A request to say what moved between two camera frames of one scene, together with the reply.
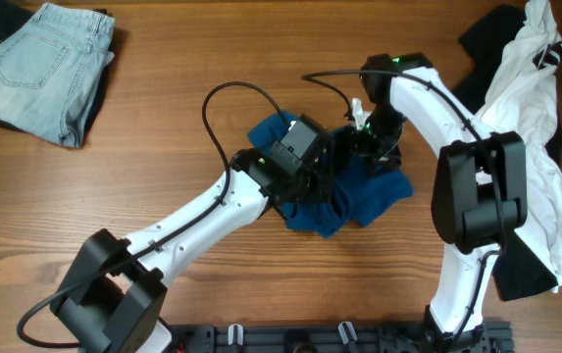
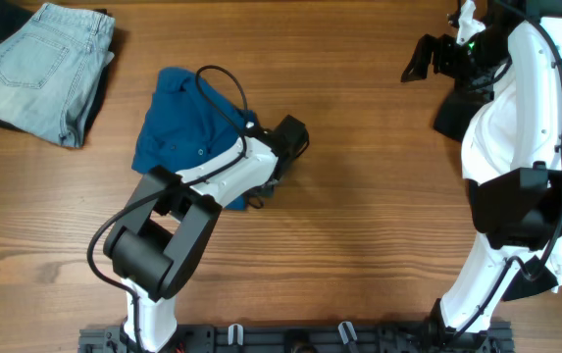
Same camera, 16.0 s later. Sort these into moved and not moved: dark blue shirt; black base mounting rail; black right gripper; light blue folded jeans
Moved: black right gripper; dark blue shirt
Not moved: light blue folded jeans; black base mounting rail
